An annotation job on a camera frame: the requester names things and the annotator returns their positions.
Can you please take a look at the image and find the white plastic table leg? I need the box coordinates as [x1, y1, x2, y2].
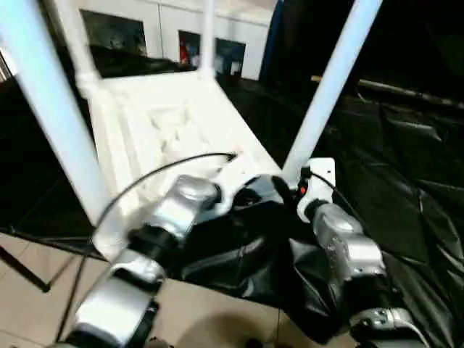
[54, 0, 101, 84]
[198, 0, 217, 79]
[281, 0, 383, 186]
[0, 0, 111, 233]

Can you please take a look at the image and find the white plastic table top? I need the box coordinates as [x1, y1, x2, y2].
[76, 71, 291, 258]

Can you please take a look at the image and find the black plastic mat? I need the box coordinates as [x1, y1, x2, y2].
[0, 54, 464, 348]

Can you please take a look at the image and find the black low bench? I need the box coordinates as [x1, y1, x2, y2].
[355, 78, 464, 109]

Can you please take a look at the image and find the small red bottle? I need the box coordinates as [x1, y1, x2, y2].
[179, 36, 191, 65]

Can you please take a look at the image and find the white glass-door cabinet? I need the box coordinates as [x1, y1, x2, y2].
[43, 0, 276, 80]

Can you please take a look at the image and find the black stand pole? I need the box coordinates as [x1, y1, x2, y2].
[0, 246, 51, 294]

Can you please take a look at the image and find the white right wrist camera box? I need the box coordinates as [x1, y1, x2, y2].
[296, 158, 336, 222]

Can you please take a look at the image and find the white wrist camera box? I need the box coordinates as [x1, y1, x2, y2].
[296, 158, 336, 222]
[210, 156, 262, 211]

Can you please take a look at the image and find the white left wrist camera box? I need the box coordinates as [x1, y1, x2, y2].
[210, 156, 262, 211]

